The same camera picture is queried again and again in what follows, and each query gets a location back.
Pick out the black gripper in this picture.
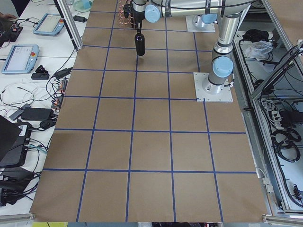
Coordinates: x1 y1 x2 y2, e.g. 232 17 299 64
135 18 143 28

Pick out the dark wine bottle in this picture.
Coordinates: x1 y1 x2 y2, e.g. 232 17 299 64
123 0 135 26
134 28 145 56

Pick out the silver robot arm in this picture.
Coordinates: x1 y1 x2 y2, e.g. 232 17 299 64
192 13 218 27
123 0 253 95

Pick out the dark wine bottle in basket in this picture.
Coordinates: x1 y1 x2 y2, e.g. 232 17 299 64
123 0 135 26

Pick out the blue foam cube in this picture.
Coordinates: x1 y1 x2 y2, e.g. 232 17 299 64
81 0 91 9

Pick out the green glass plate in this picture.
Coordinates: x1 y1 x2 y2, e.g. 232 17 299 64
73 0 93 12

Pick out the far teach pendant tablet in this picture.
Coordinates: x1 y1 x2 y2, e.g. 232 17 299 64
33 14 64 36

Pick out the teach pendant tablet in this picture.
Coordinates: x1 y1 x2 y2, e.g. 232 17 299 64
33 14 64 36
1 44 40 74

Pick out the near teach pendant tablet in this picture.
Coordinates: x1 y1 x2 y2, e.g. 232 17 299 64
1 44 40 74

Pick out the black power brick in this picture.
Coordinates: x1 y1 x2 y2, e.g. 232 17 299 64
21 107 54 121

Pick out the black laptop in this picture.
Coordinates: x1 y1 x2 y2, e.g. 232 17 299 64
0 116 32 168

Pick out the copper wire wine basket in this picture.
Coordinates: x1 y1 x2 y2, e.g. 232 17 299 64
118 0 135 29

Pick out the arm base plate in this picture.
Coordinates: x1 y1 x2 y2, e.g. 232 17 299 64
193 72 233 103
186 14 217 33

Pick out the aluminium frame post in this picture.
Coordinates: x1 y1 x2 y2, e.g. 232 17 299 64
53 0 83 51

